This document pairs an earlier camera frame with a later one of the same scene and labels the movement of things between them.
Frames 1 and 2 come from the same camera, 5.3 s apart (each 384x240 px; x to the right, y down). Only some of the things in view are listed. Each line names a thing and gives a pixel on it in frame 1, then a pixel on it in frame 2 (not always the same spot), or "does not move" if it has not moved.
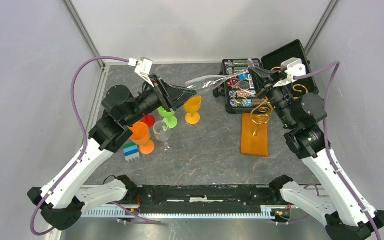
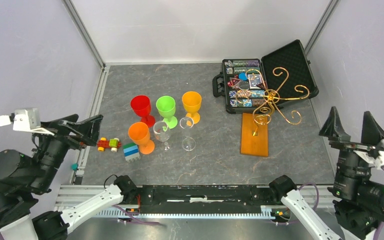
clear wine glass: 207,83 -> 188,143
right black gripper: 260,77 -> 371,133
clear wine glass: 162,132 does not move
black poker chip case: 236,91 does not move
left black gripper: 175,94 -> 88,129
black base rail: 206,199 does not move
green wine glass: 169,116 does not move
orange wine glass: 141,136 does not move
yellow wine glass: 192,104 does not move
